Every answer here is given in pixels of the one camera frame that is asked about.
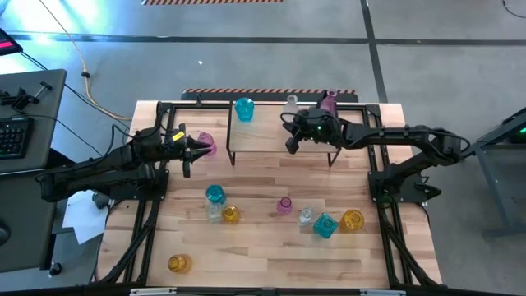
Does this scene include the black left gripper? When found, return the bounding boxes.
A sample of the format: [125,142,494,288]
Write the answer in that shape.
[166,123,212,179]

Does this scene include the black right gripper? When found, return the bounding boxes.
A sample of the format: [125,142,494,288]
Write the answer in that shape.
[287,107,344,154]

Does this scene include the pink ribbed cylinder glass vase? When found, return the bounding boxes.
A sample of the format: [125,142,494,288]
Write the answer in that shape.
[196,131,218,157]

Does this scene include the pink tall-necked glass vase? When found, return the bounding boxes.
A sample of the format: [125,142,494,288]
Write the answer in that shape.
[319,88,339,118]

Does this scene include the clear ribbed bulbous glass vase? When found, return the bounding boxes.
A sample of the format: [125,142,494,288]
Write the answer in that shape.
[283,94,300,116]

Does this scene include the teal round glass vase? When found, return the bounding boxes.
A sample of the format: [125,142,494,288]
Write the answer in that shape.
[233,97,256,123]

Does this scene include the clear square glass vase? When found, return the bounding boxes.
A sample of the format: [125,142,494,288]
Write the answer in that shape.
[206,201,225,224]

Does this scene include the yellow ribbed cylinder glass vase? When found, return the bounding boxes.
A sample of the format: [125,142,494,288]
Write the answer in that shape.
[221,205,242,225]

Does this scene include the pink faceted bulbous glass vase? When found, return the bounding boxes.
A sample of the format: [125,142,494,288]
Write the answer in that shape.
[275,196,294,217]

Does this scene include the teal square glass vase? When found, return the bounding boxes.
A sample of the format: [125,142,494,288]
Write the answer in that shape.
[312,212,339,240]

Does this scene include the teal diamond-pattern cylinder vase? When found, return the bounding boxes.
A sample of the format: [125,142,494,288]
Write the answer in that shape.
[205,184,227,206]

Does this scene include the black mat with striped edge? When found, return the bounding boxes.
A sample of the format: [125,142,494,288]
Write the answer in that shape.
[180,87,359,104]

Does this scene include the clear ribbed cylinder glass vase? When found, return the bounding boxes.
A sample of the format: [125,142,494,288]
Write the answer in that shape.
[297,206,316,229]

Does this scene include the dark grey caster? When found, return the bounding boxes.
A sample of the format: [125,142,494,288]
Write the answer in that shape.
[90,191,112,210]

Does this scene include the white paper sheets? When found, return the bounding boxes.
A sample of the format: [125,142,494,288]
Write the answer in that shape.
[62,183,108,246]

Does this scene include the orange black hazard stripe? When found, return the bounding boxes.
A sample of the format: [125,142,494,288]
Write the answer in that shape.
[141,0,285,7]

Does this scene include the black computer keyboard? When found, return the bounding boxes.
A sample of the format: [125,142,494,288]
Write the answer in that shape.
[0,116,36,160]

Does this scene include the black clamp tool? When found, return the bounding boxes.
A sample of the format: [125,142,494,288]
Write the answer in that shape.
[0,81,53,111]

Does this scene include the dark grey desk top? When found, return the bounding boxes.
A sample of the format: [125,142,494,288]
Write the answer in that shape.
[0,167,63,275]

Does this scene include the grey metal cart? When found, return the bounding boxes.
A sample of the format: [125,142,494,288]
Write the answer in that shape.
[455,106,526,239]

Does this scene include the black computer mouse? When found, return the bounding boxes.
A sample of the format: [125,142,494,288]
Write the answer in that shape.
[0,221,12,247]

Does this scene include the dark tablet screen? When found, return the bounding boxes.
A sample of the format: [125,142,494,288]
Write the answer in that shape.
[0,27,24,57]

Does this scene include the black metal rig frame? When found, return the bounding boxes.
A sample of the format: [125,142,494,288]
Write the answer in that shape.
[88,100,453,296]

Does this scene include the black floor cable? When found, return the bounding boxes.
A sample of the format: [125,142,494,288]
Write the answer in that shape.
[501,0,526,20]
[18,51,132,132]

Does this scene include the thin black desk cable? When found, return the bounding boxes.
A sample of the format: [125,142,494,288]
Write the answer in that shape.
[24,113,106,157]

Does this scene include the yellow floor cable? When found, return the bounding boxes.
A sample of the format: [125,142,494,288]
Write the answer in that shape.
[38,0,133,122]

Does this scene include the grey metal bracket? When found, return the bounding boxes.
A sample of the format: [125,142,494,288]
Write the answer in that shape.
[129,287,178,296]
[359,289,407,296]

